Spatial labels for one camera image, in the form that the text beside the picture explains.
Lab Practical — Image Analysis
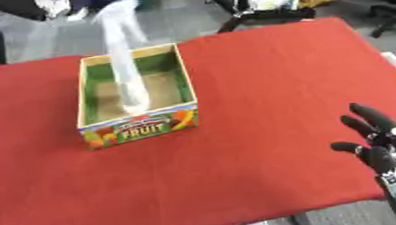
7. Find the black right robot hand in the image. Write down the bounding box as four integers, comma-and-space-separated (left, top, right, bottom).
326, 99, 396, 225

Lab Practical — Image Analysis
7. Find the cardboard box with green inside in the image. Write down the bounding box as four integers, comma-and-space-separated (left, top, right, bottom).
71, 40, 203, 152

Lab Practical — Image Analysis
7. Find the black office chair base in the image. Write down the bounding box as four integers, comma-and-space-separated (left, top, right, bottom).
365, 1, 396, 40

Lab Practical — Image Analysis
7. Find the person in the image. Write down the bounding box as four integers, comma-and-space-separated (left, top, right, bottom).
0, 0, 163, 28

